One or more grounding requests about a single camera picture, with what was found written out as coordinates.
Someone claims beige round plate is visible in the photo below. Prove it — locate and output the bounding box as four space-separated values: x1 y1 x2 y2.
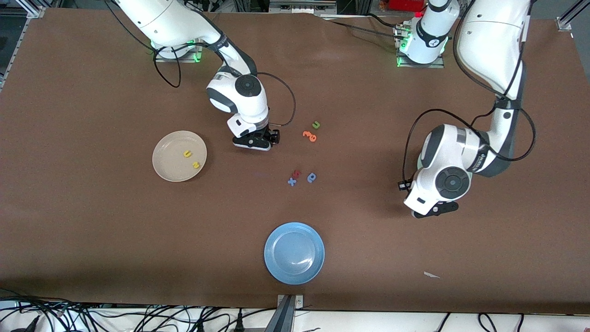
152 130 208 183

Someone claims blue round plate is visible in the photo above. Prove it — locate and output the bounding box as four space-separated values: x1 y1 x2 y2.
264 222 325 285

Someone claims red box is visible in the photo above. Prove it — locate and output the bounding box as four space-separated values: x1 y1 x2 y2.
389 0 427 12

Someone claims brown table cover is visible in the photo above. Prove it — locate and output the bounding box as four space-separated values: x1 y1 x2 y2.
0 7 590 315

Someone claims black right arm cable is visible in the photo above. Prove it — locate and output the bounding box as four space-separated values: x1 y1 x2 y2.
106 0 296 127

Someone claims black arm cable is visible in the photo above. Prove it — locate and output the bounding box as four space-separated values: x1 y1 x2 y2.
402 0 537 185
106 0 296 127

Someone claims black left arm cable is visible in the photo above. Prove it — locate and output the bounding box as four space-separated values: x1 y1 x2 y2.
402 0 537 185

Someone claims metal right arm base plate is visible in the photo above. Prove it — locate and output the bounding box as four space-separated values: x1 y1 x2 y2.
152 44 205 63

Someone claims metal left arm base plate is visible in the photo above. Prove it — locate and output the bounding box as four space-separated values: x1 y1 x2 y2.
395 25 446 69

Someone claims grey metal frame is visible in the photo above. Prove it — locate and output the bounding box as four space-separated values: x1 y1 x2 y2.
270 0 337 14

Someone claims black base cable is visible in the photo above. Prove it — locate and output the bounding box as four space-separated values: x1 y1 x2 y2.
323 13 406 42

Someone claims black looped cable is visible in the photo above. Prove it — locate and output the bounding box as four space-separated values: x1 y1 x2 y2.
477 313 499 332

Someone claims aluminium profile with bracket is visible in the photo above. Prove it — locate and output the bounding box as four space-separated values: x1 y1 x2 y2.
265 294 305 332

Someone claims aluminium corner bracket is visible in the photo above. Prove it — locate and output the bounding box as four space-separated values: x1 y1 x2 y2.
16 0 45 19
555 0 590 32

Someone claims black tangled cable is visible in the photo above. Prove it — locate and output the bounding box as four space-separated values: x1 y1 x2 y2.
0 288 93 332

